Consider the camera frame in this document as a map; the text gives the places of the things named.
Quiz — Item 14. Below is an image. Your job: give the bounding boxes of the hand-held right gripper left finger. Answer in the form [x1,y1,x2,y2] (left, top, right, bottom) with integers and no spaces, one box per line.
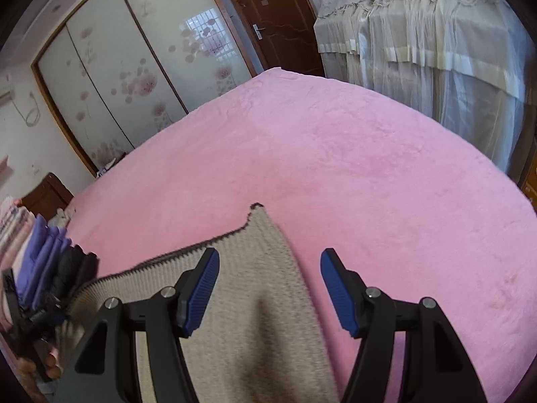
[52,247,221,403]

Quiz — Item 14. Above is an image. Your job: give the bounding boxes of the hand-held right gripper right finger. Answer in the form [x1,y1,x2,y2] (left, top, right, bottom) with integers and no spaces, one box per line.
[320,249,489,403]

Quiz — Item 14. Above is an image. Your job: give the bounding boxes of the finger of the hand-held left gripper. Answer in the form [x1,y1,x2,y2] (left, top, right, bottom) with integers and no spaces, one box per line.
[24,301,70,333]

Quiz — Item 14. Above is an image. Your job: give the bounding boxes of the beige knit cardigan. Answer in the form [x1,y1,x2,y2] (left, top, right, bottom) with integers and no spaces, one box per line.
[54,204,340,403]

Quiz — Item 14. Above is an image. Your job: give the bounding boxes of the person's left hand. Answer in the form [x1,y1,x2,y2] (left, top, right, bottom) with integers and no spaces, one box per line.
[17,342,63,380]

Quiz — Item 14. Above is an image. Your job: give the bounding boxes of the folded black garment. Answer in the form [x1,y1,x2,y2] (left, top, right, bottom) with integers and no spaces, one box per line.
[51,243,100,301]

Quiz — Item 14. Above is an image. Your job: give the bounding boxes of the folded purple garment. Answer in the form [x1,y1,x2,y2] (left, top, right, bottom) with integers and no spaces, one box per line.
[17,214,74,308]

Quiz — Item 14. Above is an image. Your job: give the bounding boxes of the folded striped quilt stack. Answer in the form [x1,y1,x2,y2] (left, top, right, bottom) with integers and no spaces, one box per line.
[0,195,38,271]

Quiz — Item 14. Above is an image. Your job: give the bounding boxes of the small grey cloth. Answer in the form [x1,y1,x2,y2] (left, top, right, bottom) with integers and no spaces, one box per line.
[47,208,75,228]

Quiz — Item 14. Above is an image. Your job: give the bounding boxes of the pink plush blanket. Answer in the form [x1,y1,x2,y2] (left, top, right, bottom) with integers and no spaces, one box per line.
[63,67,537,403]

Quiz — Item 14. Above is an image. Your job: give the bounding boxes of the wooden drawer cabinet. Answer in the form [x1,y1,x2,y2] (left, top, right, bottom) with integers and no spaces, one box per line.
[518,167,537,211]

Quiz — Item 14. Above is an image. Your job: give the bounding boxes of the floral sliding door wardrobe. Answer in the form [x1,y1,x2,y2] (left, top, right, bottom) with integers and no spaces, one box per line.
[31,0,258,177]

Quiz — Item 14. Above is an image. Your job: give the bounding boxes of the brown wooden door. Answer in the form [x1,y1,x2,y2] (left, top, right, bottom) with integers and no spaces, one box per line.
[214,0,326,78]

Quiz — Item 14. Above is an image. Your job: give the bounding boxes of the white wall cable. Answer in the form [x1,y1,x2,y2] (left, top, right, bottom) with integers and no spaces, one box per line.
[16,91,41,127]

